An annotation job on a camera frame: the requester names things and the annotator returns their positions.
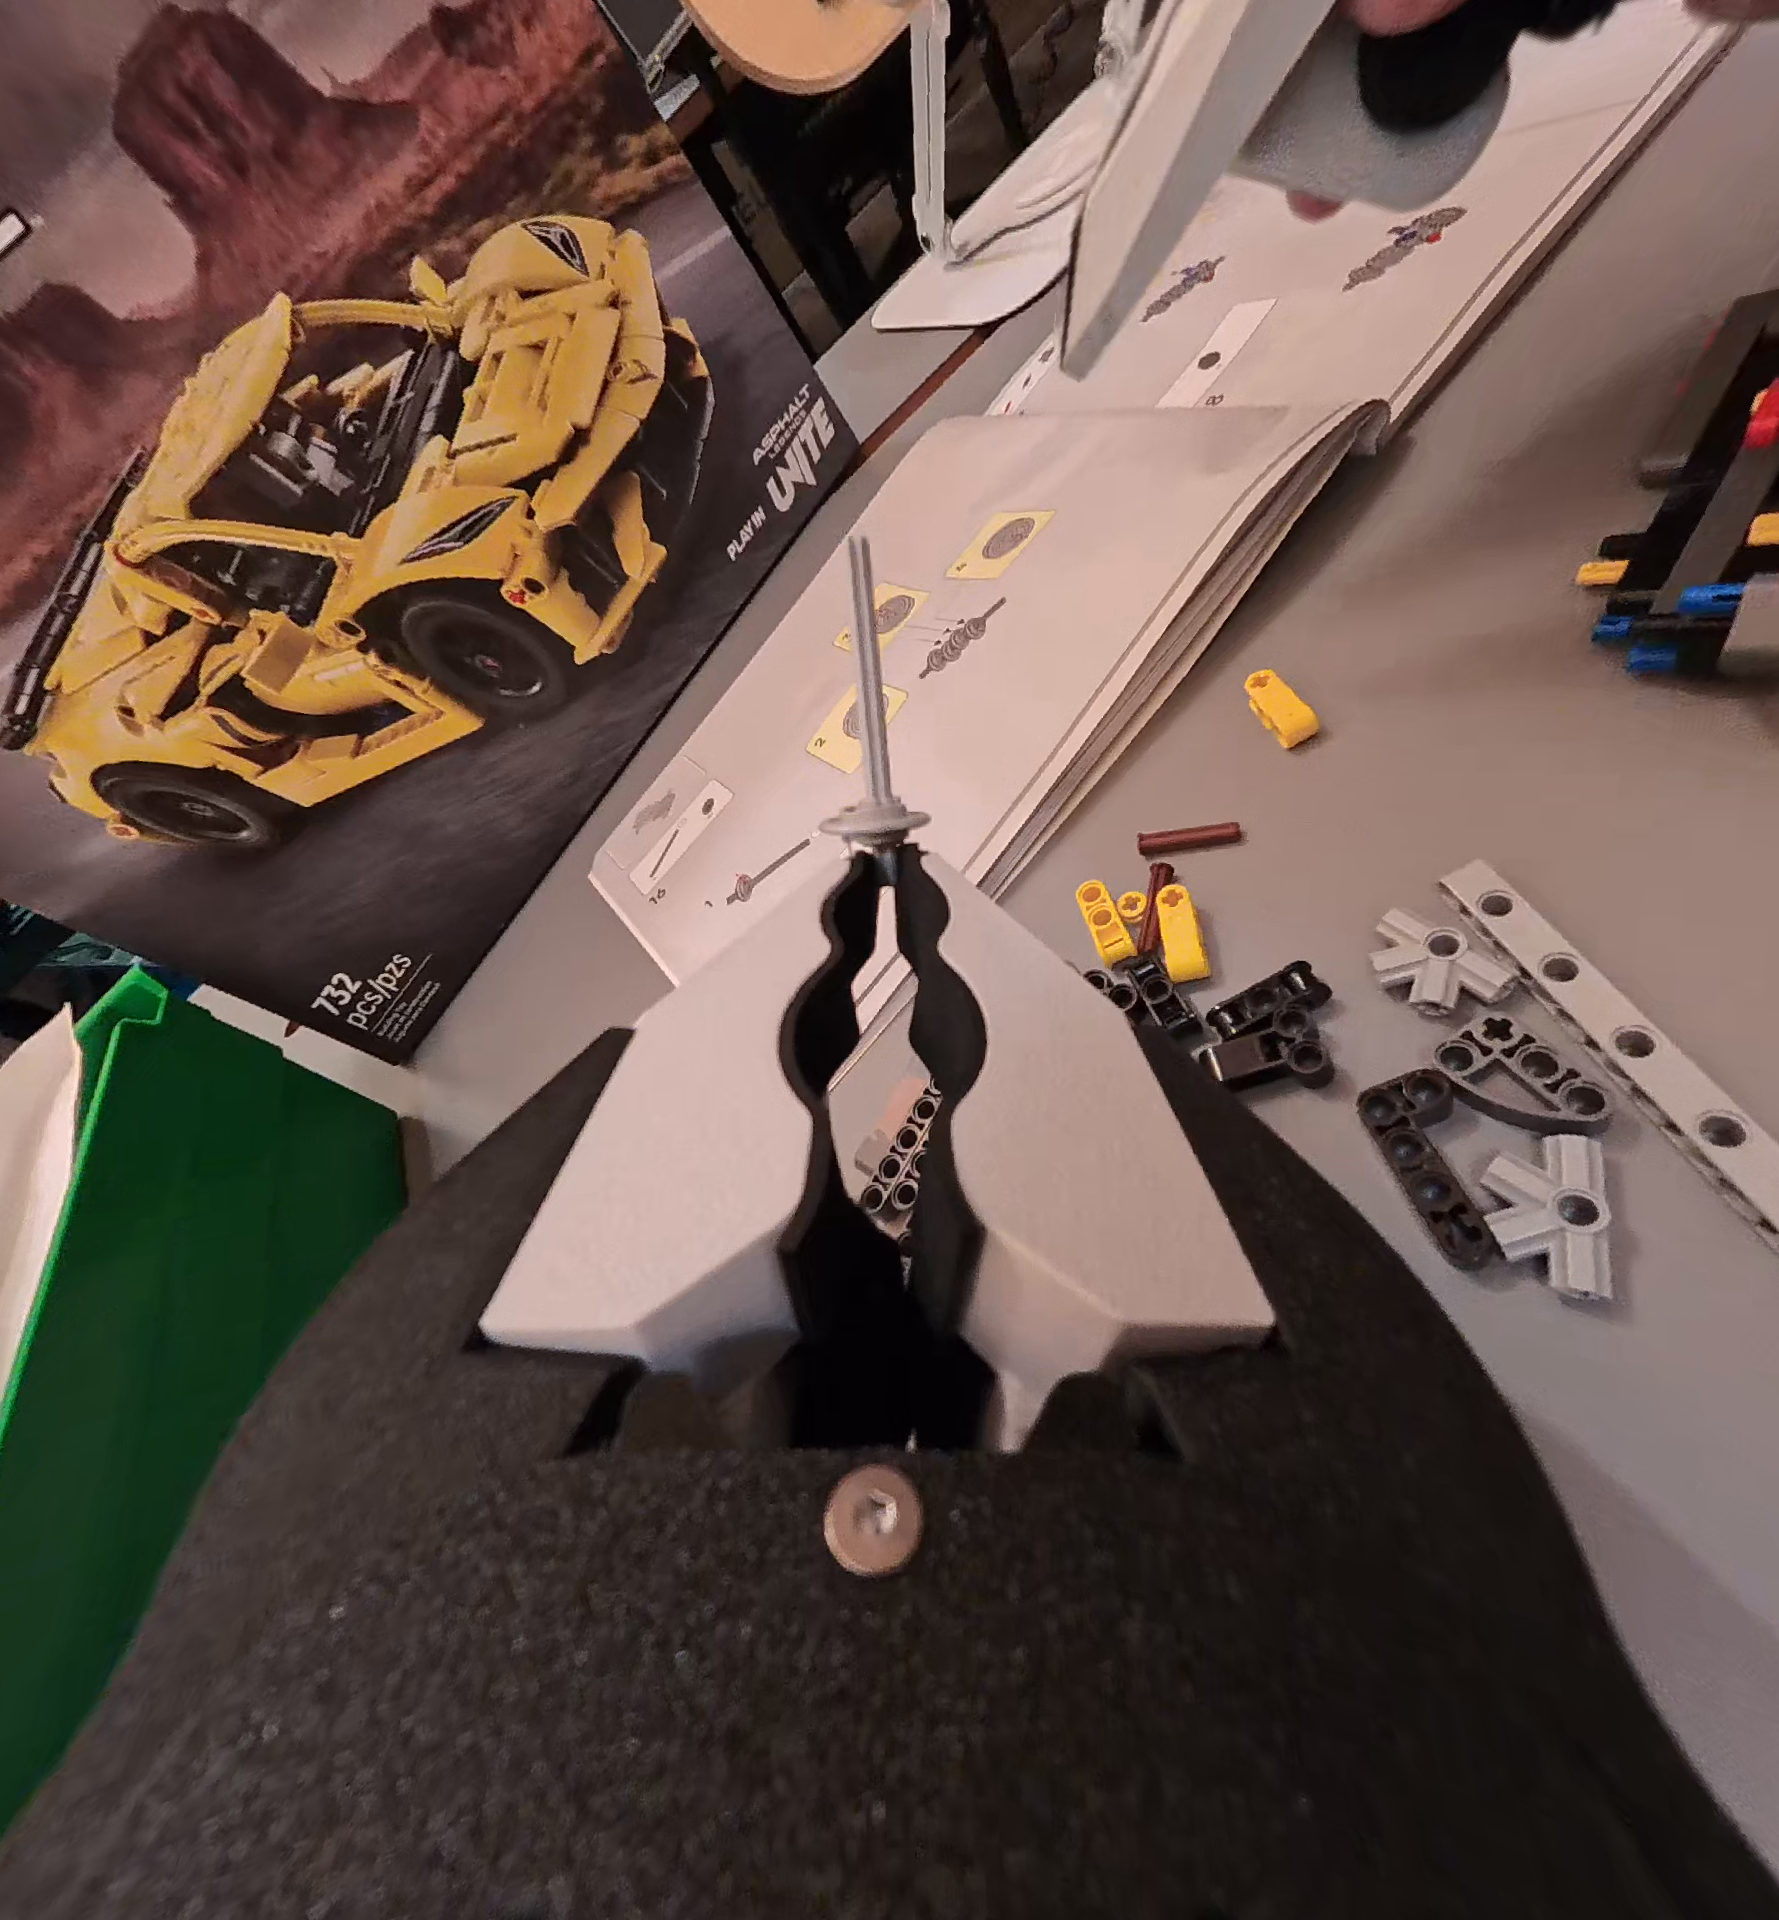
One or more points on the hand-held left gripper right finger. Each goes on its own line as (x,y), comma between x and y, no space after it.
(1113,1185)

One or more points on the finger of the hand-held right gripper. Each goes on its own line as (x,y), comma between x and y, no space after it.
(1159,180)

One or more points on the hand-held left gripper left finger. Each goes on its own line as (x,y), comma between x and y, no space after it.
(665,1185)

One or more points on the pile of lego pieces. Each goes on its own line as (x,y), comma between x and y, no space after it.
(1272,1021)

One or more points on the grey lego pulley disc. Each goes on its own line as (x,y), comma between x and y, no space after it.
(873,821)

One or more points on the lego instruction booklet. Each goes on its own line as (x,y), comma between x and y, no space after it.
(1131,600)

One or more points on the partly built lego chassis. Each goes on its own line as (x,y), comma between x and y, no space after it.
(1728,494)

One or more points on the grey lego axle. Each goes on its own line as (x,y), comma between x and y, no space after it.
(869,674)

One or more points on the brown lego pin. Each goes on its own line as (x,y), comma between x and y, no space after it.
(1190,836)
(1159,907)

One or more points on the yellow lego connector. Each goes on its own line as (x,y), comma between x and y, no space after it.
(1281,708)

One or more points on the yellow car lego box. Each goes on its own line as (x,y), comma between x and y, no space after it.
(381,525)

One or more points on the person's right hand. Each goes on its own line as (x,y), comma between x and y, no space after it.
(1315,206)

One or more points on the green plastic bin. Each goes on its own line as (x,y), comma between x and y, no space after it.
(200,1274)

